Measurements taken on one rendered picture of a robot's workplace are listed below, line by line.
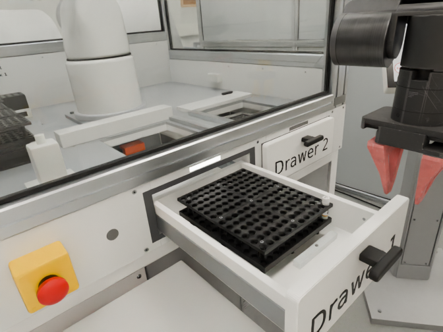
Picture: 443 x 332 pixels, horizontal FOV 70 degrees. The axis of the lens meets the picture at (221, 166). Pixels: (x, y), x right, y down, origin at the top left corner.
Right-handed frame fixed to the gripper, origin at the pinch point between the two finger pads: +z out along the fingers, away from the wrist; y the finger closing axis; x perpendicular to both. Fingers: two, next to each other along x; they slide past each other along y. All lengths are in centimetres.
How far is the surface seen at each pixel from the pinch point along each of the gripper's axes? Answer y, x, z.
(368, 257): 1.3, 3.8, 8.7
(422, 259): 16, -100, 83
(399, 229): 2.4, -9.9, 12.1
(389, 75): 34, -76, 0
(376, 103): 72, -161, 32
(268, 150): 34.4, -15.0, 8.6
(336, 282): 2.5, 9.1, 10.1
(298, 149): 34.3, -27.0, 12.0
